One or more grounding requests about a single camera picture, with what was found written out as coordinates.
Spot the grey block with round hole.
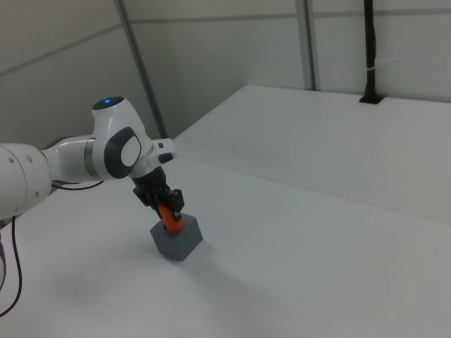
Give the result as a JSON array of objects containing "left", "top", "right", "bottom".
[{"left": 149, "top": 212, "right": 204, "bottom": 263}]

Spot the black pole with base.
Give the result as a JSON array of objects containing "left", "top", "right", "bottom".
[{"left": 359, "top": 0, "right": 384, "bottom": 105}]

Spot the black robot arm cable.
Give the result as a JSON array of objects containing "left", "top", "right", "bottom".
[{"left": 0, "top": 178, "right": 106, "bottom": 318}]

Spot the white cable tie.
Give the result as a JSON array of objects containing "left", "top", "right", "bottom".
[{"left": 365, "top": 57, "right": 400, "bottom": 72}]

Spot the grey partition frame post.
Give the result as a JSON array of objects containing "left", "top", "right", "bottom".
[
  {"left": 116, "top": 0, "right": 169, "bottom": 139},
  {"left": 302, "top": 0, "right": 321, "bottom": 91}
]

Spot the orange cylinder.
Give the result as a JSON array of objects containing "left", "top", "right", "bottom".
[{"left": 158, "top": 201, "right": 185, "bottom": 234}]

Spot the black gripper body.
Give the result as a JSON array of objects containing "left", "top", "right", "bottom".
[{"left": 130, "top": 167, "right": 167, "bottom": 200}]

